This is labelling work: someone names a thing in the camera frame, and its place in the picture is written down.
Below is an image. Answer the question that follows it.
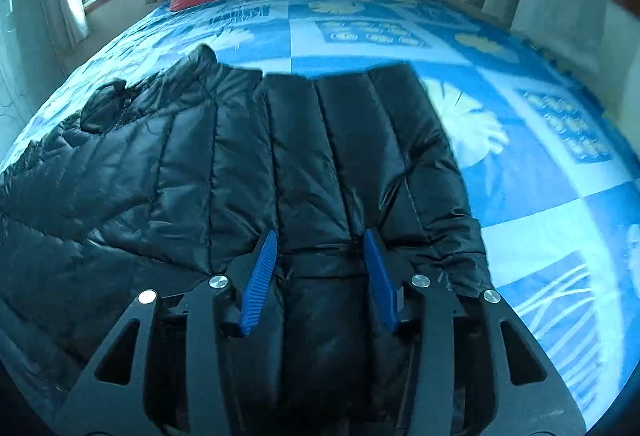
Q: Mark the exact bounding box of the black quilted puffer jacket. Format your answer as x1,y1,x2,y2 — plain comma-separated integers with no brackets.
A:
1,46,490,435

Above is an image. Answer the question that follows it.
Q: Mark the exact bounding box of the blue patterned bed sheet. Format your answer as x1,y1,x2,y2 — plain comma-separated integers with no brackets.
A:
1,0,639,425

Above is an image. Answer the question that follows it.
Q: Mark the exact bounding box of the white wardrobe with circles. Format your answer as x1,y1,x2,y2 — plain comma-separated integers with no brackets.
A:
1,0,39,158

